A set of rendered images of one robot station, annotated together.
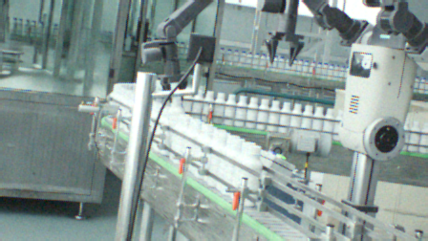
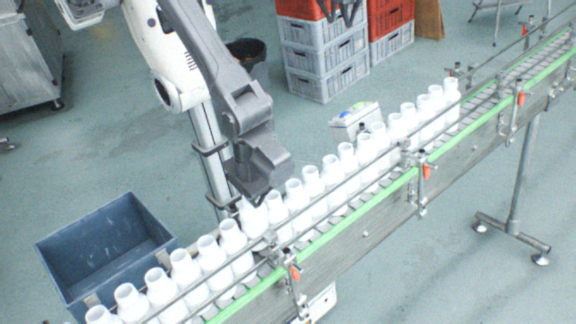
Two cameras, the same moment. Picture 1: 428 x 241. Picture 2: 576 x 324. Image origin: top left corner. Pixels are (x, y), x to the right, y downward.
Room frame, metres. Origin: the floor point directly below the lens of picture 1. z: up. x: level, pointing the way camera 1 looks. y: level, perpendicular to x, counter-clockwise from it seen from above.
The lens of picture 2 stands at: (2.94, 0.87, 1.83)
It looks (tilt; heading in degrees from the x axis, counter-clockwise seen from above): 37 degrees down; 257
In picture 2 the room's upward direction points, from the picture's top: 10 degrees counter-clockwise
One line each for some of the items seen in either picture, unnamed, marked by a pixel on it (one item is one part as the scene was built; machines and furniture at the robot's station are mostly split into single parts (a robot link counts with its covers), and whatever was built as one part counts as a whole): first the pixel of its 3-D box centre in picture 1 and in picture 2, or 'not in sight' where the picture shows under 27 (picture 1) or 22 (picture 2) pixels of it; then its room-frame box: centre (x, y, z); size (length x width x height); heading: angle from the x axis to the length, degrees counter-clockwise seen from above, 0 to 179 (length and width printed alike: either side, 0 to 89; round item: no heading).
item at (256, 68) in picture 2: not in sight; (243, 93); (2.51, -2.04, 0.32); 0.45 x 0.45 x 0.64
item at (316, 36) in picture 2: not in sight; (322, 18); (1.72, -2.39, 0.55); 0.61 x 0.41 x 0.22; 27
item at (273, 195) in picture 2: (181, 138); (277, 221); (2.82, 0.10, 1.08); 0.06 x 0.06 x 0.17
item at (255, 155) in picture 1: (250, 175); (448, 105); (2.21, -0.13, 1.08); 0.06 x 0.06 x 0.17
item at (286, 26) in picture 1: (286, 27); not in sight; (2.50, -0.19, 1.51); 0.10 x 0.07 x 0.07; 110
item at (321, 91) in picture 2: not in sight; (328, 71); (1.72, -2.39, 0.11); 0.61 x 0.41 x 0.22; 26
